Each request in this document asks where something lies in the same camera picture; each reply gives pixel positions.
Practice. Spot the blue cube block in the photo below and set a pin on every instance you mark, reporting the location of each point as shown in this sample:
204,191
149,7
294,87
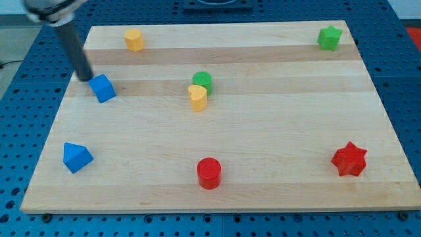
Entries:
102,88

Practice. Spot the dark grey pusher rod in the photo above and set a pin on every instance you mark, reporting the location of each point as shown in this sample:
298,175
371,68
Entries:
73,47

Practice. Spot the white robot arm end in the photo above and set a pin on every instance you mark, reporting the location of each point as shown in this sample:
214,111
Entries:
52,12

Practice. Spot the yellow heart block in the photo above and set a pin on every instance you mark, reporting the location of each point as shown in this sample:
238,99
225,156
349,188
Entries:
197,97

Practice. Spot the green cylinder block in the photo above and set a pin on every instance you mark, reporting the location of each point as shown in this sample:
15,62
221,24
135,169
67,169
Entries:
203,79

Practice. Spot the red cylinder block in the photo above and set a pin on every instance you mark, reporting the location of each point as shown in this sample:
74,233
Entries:
209,172

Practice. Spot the wooden board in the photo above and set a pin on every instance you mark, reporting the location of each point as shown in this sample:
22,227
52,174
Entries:
279,110

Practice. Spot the yellow hexagon block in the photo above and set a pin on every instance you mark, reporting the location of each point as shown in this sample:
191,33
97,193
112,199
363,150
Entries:
134,40

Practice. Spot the blue triangle block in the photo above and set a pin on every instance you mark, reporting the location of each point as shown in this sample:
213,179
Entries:
76,157

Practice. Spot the green star block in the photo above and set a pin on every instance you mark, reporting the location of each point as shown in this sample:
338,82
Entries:
328,38

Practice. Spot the red star block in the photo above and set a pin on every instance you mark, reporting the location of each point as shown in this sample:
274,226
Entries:
349,160

